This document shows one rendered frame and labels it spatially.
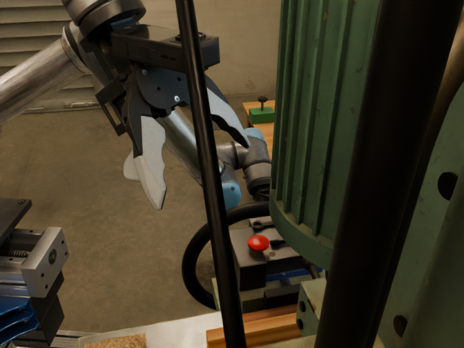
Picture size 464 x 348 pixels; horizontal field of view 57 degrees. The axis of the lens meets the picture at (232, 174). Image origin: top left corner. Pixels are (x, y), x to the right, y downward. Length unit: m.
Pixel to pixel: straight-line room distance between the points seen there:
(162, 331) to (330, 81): 0.49
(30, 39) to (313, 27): 3.28
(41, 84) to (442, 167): 0.89
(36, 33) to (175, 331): 2.99
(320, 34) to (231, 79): 3.34
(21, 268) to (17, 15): 2.63
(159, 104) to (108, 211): 1.97
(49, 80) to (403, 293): 0.87
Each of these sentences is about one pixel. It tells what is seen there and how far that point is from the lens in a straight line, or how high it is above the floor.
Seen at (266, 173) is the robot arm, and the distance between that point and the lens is 1.05.
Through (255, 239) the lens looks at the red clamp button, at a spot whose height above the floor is 1.02.
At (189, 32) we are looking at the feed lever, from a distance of 0.33.
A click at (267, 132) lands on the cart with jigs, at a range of 1.93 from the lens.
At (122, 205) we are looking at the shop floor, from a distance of 2.42.
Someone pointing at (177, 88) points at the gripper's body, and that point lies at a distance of 0.46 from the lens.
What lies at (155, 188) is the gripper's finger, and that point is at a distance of 0.42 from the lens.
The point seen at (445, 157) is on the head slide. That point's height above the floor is 1.34.
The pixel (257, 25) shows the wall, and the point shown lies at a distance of 3.50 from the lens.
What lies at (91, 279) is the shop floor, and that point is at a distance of 2.04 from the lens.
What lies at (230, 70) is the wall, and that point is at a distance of 3.56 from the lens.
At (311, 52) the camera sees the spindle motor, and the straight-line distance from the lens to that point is 0.27.
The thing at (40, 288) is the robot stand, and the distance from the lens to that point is 1.04.
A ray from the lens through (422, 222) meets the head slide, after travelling 0.20.
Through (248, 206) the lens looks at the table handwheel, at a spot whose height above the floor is 0.95.
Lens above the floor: 1.43
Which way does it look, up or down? 33 degrees down
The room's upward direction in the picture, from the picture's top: straight up
